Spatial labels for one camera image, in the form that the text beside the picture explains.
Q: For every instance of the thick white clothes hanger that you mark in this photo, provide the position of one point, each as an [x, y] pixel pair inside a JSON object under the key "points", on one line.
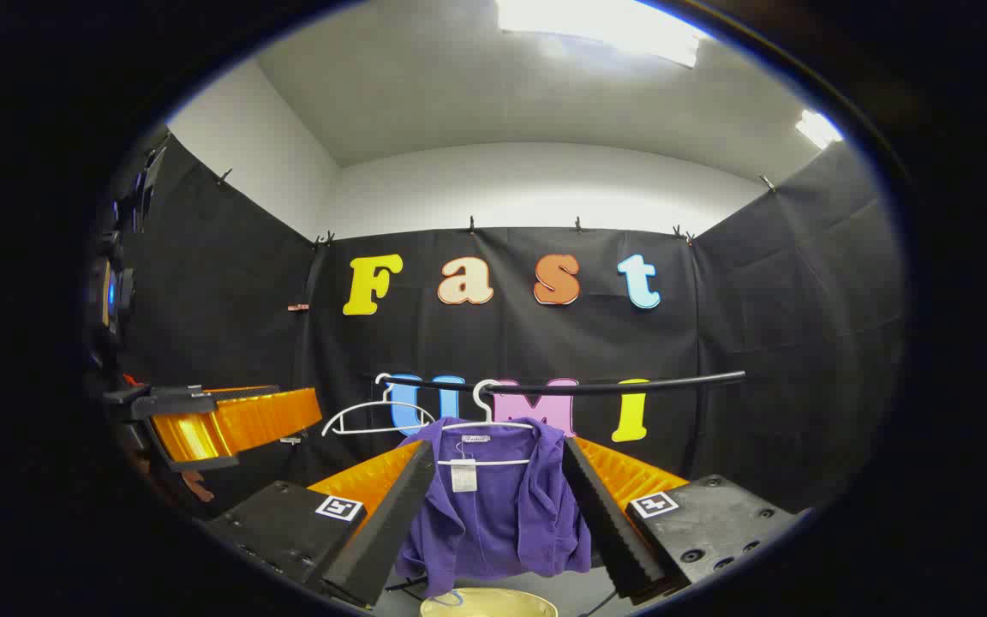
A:
{"points": [[487, 413]]}

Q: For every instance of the thin white clothes hanger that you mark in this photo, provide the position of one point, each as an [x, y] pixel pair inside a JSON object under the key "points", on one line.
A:
{"points": [[373, 431]]}

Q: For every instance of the small ceiling light panel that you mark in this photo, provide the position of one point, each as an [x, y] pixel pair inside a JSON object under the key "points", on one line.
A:
{"points": [[817, 128]]}

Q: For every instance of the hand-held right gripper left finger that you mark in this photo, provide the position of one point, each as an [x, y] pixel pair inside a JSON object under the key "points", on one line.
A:
{"points": [[391, 531]]}

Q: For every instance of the purple shirt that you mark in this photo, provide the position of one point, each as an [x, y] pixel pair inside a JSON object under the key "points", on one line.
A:
{"points": [[502, 523]]}

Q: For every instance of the beige laundry hamper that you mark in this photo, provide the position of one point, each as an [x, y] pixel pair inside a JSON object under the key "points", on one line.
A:
{"points": [[493, 604]]}

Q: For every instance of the large ceiling light panel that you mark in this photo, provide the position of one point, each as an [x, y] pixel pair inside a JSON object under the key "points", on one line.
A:
{"points": [[596, 21]]}

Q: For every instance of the black backdrop cloth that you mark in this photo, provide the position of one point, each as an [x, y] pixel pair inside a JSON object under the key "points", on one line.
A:
{"points": [[502, 343]]}

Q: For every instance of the black clothes rack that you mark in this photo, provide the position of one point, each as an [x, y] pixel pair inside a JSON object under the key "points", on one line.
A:
{"points": [[631, 386]]}

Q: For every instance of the row of black backdrop clips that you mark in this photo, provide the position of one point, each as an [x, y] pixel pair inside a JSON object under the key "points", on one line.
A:
{"points": [[471, 226]]}

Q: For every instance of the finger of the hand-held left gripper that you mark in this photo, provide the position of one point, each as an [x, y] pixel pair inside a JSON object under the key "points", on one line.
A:
{"points": [[236, 424], [241, 392]]}

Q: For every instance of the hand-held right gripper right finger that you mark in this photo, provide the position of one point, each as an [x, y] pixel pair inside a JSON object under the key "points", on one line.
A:
{"points": [[609, 523]]}

